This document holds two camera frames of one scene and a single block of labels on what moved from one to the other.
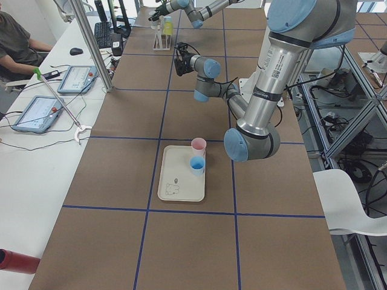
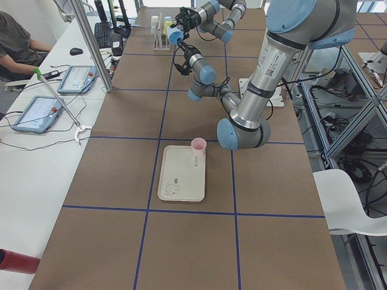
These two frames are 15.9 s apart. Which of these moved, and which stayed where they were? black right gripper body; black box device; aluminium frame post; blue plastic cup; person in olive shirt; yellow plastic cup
Moved: blue plastic cup; black right gripper body
Stayed: aluminium frame post; person in olive shirt; yellow plastic cup; black box device
